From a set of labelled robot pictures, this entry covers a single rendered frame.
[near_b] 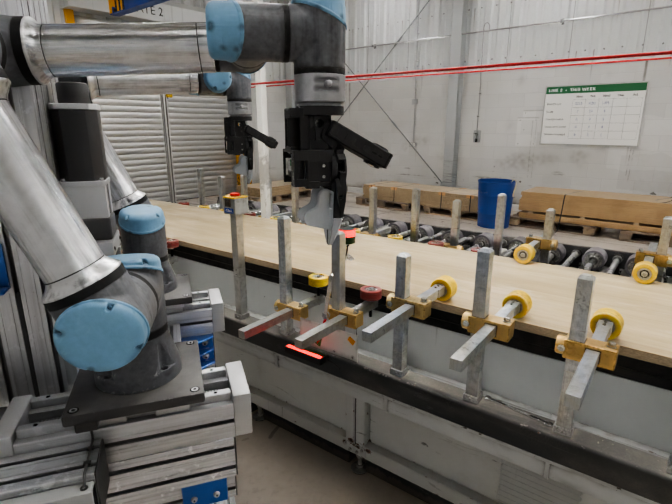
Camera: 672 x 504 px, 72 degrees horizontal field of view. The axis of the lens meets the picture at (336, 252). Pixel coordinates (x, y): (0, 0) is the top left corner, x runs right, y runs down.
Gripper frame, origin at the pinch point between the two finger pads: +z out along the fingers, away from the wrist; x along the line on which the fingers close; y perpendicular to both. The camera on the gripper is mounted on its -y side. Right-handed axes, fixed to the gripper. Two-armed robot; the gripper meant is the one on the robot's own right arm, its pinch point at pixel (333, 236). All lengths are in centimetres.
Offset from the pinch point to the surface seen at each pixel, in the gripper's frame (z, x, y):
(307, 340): 46, -56, -11
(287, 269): 35, -93, -14
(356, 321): 47, -65, -31
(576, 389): 35, 5, -52
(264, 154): 1, -235, -33
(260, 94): -36, -235, -32
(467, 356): 36, -15, -39
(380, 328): 36, -36, -26
